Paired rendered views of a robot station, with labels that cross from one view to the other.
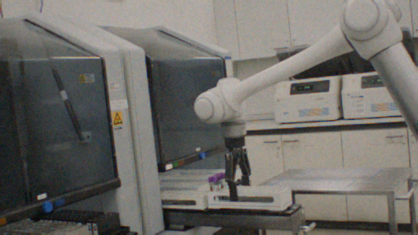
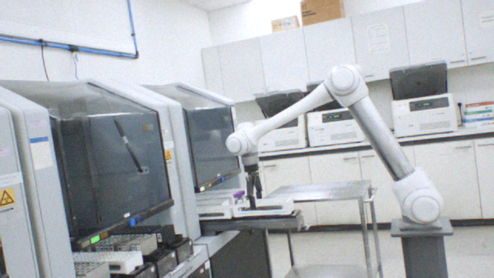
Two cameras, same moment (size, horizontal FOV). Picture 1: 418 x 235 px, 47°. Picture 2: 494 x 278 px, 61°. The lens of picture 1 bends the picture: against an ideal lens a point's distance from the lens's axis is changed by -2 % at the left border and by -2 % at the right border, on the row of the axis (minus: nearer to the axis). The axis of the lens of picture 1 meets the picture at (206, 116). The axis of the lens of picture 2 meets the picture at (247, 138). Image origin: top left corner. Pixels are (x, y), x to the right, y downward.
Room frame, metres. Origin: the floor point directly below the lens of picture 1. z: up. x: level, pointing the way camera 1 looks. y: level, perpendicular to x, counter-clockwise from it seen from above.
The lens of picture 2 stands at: (-0.30, 0.25, 1.32)
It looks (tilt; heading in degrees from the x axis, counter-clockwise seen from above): 3 degrees down; 351
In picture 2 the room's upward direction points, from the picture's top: 8 degrees counter-clockwise
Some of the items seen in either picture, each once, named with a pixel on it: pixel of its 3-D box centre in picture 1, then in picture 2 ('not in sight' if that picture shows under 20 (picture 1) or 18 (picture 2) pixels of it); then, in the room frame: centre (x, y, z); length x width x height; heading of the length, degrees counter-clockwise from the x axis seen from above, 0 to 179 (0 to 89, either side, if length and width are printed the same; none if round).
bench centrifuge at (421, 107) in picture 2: not in sight; (421, 99); (3.56, -2.20, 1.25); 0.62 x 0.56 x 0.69; 149
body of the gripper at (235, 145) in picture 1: (235, 148); (252, 172); (1.78, -0.09, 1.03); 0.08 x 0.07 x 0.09; 150
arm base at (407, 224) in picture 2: not in sight; (419, 218); (1.50, -0.81, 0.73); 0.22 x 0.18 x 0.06; 150
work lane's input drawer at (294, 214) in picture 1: (218, 215); (240, 222); (1.83, 0.00, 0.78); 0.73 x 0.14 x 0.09; 60
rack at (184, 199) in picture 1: (177, 201); (208, 213); (1.92, 0.15, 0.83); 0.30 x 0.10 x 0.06; 60
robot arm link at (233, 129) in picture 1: (233, 129); (249, 158); (1.78, -0.09, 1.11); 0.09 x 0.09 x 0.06
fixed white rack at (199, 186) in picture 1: (175, 191); (202, 208); (2.11, 0.17, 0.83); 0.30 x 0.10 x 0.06; 60
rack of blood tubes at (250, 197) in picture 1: (248, 197); (262, 207); (1.76, -0.12, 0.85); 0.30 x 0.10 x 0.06; 60
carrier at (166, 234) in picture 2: (107, 225); (166, 234); (1.58, 0.36, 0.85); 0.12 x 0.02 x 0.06; 150
